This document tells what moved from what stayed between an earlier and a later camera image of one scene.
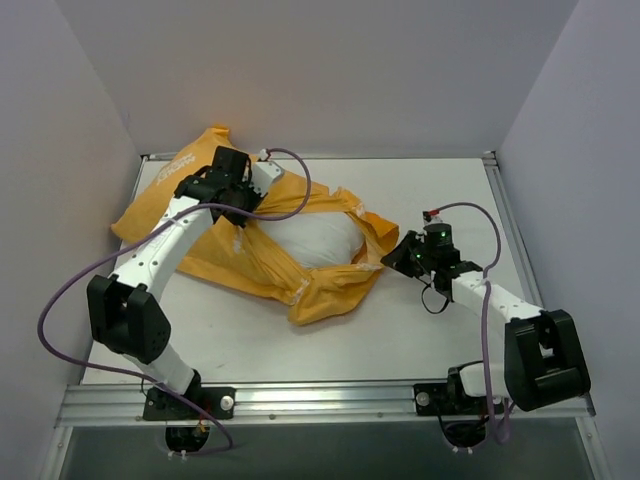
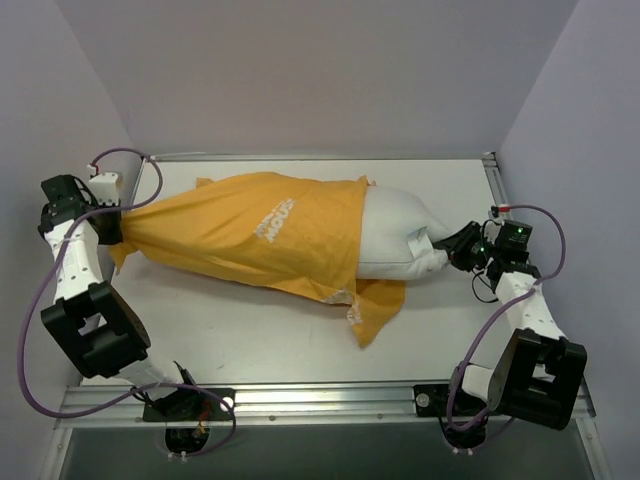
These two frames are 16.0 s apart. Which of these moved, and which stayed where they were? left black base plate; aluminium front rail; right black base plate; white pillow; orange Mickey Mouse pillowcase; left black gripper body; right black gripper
Moved: right black gripper; left black gripper body; orange Mickey Mouse pillowcase; white pillow
Stayed: left black base plate; aluminium front rail; right black base plate
